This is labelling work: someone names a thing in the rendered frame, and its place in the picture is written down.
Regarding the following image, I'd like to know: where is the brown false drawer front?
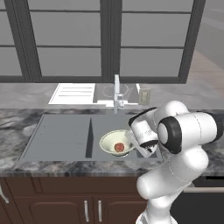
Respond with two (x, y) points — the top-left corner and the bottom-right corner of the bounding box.
(4, 176), (142, 198)

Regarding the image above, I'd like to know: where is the dark framed window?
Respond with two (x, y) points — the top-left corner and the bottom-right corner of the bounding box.
(100, 0), (207, 85)
(4, 0), (114, 84)
(0, 0), (32, 83)

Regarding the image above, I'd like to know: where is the pale green bowl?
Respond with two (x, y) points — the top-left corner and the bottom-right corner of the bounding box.
(99, 129), (137, 158)

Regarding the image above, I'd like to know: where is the red peach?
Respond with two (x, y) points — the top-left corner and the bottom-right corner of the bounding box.
(114, 142), (125, 153)

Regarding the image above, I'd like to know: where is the grey double sink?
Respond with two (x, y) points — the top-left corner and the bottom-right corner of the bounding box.
(18, 113), (163, 163)

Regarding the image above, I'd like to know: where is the silver curved handle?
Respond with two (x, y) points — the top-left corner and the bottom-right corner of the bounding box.
(0, 183), (11, 205)

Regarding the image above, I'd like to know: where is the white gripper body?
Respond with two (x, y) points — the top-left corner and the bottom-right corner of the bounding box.
(125, 129), (151, 159)

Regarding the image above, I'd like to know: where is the silver dishwasher handle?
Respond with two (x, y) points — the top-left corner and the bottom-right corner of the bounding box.
(183, 186), (224, 193)

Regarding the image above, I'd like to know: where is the black dishwasher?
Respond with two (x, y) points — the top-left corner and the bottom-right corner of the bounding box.
(170, 175), (224, 224)

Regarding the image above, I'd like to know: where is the brown cupboard door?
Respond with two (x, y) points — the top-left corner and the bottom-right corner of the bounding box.
(93, 196), (148, 224)
(13, 196), (95, 224)

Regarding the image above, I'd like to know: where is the white ribbed panel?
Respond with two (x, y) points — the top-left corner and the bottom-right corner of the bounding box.
(47, 82), (97, 106)

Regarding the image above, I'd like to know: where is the silver cupboard handle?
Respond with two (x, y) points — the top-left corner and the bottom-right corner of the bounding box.
(83, 199), (90, 223)
(97, 199), (103, 223)

